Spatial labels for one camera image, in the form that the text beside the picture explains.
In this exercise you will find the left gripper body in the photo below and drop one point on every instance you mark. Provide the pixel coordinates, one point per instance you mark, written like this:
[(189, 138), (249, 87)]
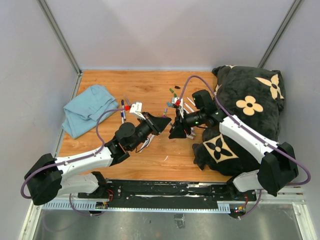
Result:
[(146, 127)]

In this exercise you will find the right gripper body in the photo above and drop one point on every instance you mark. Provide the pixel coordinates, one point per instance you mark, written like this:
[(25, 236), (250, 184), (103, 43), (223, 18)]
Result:
[(190, 120)]

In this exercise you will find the green cap marker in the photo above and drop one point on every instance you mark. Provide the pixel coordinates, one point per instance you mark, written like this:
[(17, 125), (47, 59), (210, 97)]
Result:
[(188, 107)]

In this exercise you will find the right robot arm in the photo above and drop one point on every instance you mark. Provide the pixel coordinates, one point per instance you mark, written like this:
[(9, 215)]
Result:
[(276, 161)]

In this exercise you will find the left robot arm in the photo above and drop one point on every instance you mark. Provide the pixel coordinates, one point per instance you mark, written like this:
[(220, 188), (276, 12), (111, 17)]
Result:
[(51, 177)]

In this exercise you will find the grey clear pen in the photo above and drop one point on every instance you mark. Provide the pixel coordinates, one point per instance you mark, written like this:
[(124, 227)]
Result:
[(127, 100)]

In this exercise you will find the dark blue marker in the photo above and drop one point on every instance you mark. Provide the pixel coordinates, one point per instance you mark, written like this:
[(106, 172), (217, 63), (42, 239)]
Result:
[(123, 103)]

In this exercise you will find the black floral pillow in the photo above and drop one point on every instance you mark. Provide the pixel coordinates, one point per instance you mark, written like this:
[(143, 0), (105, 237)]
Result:
[(257, 97)]

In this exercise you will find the light blue cloth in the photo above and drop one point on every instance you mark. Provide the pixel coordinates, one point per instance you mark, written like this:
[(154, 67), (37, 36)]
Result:
[(82, 112)]

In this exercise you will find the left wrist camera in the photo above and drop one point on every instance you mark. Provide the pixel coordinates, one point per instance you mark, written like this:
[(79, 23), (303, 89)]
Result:
[(135, 109)]

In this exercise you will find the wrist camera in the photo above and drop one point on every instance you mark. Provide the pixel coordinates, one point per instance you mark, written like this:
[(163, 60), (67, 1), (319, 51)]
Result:
[(135, 109), (177, 103)]

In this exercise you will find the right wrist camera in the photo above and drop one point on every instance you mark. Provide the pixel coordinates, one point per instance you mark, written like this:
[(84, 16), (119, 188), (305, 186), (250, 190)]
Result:
[(177, 103)]

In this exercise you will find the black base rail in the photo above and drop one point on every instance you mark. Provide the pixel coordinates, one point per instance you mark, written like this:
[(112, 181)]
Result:
[(172, 197)]

